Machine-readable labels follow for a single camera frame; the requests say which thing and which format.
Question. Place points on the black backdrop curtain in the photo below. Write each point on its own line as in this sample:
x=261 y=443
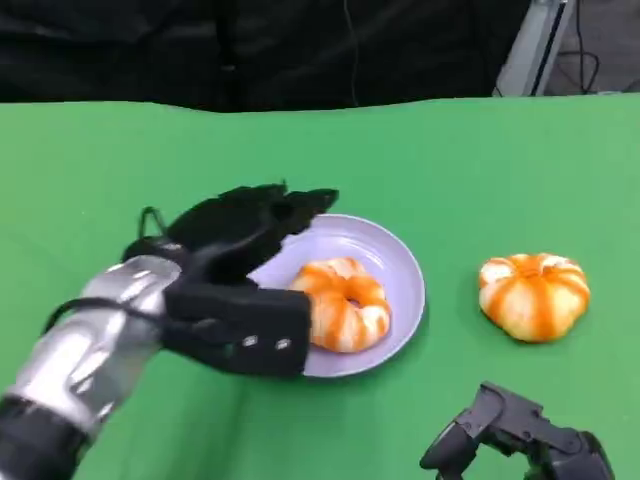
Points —
x=150 y=50

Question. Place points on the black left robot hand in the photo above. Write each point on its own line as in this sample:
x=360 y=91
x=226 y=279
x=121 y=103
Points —
x=230 y=225

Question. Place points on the orange and white bread roll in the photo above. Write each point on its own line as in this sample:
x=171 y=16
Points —
x=330 y=320
x=532 y=300

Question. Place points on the grey metal stand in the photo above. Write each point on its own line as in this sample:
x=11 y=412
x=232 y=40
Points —
x=525 y=55

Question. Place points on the lilac plate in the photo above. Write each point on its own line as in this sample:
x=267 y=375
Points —
x=360 y=240

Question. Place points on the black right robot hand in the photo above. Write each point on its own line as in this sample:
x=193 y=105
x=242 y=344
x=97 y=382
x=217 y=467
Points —
x=515 y=425

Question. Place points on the green table cloth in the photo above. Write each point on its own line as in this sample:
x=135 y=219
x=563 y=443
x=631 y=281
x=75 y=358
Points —
x=450 y=165

